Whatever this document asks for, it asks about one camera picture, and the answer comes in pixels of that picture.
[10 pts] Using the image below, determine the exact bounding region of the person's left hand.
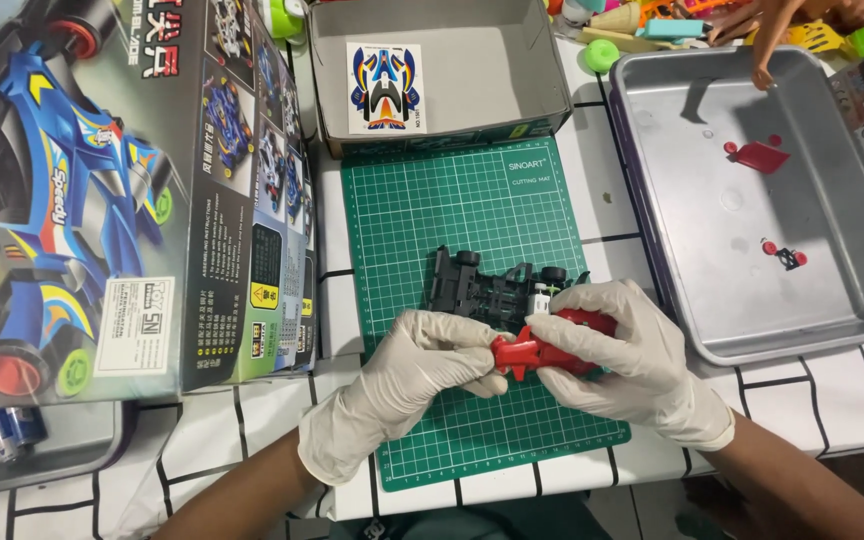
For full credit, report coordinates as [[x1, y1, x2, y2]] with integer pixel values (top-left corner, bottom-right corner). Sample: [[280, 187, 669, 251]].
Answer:
[[297, 308, 513, 488]]

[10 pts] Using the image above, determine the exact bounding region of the person's right hand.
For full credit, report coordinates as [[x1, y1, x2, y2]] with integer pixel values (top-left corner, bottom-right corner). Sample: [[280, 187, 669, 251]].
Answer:
[[525, 279, 738, 453]]

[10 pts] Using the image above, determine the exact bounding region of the red toy car body shell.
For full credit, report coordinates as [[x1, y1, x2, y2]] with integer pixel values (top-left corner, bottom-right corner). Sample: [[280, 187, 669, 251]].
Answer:
[[491, 306, 620, 383]]

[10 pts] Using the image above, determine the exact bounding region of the black toy car chassis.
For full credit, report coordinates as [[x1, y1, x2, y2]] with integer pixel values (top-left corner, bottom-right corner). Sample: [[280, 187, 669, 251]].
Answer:
[[427, 245, 591, 336]]

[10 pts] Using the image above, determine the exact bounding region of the person's dark clothing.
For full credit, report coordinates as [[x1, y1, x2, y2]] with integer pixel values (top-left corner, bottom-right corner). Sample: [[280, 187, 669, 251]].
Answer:
[[325, 490, 615, 540]]

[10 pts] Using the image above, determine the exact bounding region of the black part with red rollers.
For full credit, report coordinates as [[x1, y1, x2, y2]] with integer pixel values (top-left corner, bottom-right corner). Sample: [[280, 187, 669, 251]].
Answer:
[[759, 237, 809, 272]]

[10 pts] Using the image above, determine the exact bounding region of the white black-checked tablecloth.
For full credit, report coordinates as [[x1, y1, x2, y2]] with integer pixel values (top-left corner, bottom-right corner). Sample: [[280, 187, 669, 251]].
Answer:
[[0, 30, 864, 540]]

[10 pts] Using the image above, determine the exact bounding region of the green cutting mat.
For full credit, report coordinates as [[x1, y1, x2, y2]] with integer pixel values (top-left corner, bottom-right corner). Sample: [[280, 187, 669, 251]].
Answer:
[[339, 136, 633, 494]]

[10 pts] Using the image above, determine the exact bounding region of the large metal tray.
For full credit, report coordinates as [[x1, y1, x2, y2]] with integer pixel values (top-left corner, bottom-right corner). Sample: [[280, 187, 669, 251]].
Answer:
[[609, 44, 864, 368]]

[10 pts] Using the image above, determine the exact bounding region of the red toy car spoiler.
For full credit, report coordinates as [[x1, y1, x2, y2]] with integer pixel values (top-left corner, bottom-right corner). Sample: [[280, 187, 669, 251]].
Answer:
[[723, 134, 792, 176]]

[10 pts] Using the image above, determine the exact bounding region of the toy car sticker sheet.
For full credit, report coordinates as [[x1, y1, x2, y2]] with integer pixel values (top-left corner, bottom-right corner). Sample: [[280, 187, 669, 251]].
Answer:
[[345, 41, 428, 137]]

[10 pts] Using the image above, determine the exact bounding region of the green round toy knob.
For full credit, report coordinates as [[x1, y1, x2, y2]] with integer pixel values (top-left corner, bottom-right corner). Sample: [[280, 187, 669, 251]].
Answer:
[[583, 38, 621, 75]]

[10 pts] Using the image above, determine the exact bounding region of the open grey cardboard box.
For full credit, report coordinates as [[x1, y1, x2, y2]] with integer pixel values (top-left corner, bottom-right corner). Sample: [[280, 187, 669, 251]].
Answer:
[[305, 0, 575, 159]]

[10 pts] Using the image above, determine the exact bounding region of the grey plastic tray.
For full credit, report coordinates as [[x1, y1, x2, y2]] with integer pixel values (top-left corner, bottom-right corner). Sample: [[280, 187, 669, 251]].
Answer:
[[0, 399, 138, 501]]

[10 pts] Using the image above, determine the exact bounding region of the printed toy car box lid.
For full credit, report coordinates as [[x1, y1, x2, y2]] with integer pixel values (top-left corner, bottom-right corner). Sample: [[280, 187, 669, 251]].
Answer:
[[0, 0, 321, 413]]

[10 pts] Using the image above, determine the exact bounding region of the heap of colourful toys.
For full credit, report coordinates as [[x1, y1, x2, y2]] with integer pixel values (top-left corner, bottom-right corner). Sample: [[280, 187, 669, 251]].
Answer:
[[546, 0, 864, 93]]

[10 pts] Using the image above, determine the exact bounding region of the blue battery pair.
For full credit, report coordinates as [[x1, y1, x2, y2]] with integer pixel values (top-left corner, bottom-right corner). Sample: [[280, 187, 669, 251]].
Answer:
[[0, 405, 50, 462]]

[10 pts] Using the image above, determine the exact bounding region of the green and white toy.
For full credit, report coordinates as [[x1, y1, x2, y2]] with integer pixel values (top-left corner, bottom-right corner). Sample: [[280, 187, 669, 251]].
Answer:
[[255, 0, 310, 41]]

